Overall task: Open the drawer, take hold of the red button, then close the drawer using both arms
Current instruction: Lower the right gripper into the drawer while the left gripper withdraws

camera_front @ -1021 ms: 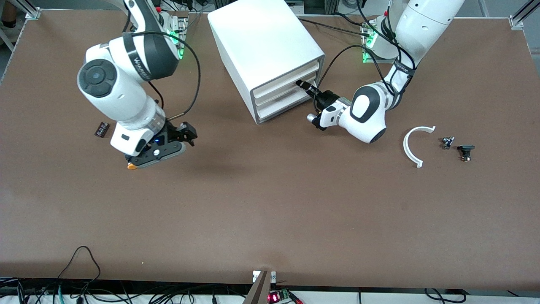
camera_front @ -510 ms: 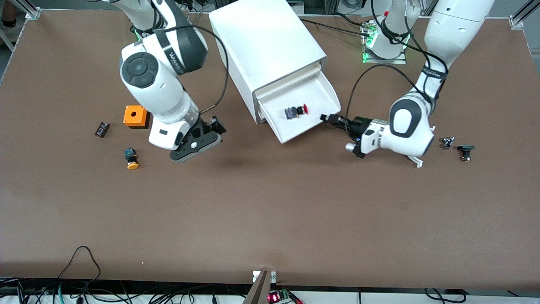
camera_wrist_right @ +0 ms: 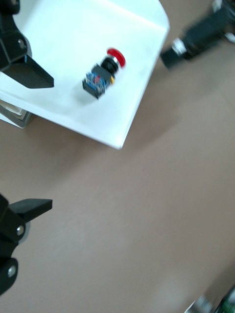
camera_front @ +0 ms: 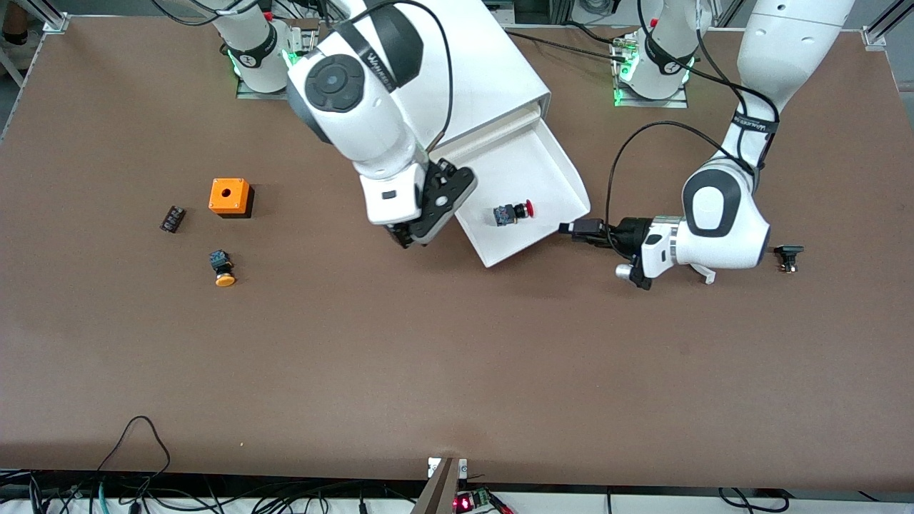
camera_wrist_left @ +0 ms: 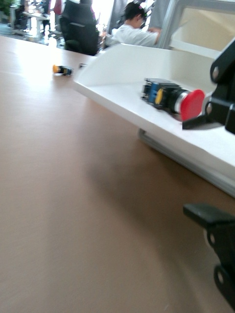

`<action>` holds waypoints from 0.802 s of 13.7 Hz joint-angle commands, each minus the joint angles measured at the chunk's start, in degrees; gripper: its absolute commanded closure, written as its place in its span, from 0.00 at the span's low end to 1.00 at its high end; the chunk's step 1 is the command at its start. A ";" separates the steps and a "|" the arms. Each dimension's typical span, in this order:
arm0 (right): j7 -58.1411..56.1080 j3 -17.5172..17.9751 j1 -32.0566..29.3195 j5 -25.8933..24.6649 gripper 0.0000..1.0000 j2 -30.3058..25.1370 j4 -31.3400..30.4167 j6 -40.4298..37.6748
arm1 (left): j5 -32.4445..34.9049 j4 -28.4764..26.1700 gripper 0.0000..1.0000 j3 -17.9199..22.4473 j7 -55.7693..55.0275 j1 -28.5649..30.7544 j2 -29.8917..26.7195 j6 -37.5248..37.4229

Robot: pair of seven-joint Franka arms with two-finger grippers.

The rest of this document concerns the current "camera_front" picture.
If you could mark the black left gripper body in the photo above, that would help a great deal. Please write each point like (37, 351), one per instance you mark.
(630, 233)

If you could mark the red push button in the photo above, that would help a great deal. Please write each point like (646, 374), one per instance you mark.
(508, 214)

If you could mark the white plastic drawer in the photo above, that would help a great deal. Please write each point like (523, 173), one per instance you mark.
(521, 171)
(500, 127)

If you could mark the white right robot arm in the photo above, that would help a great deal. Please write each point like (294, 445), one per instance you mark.
(357, 121)

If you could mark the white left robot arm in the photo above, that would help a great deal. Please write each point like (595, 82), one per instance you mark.
(742, 235)

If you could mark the white drawer cabinet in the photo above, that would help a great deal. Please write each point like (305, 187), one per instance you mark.
(493, 64)

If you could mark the black push button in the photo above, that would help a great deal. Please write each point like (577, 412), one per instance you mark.
(788, 251)

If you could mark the orange push button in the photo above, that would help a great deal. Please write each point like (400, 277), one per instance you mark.
(223, 271)

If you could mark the white curved plastic arc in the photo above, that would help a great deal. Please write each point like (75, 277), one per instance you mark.
(707, 273)

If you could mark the orange box with hole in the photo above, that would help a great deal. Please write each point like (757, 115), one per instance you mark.
(228, 194)

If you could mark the small black terminal block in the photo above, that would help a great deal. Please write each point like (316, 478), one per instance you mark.
(173, 219)

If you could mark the circuit board with red display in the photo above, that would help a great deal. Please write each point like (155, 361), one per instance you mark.
(477, 500)

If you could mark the aluminium corner profile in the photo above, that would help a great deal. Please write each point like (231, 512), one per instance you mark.
(882, 28)
(53, 18)

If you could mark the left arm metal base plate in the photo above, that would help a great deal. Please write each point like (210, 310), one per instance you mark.
(671, 104)

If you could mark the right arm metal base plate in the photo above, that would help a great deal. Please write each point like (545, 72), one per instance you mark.
(257, 95)

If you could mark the camera mount post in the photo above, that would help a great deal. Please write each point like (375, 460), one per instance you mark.
(439, 492)

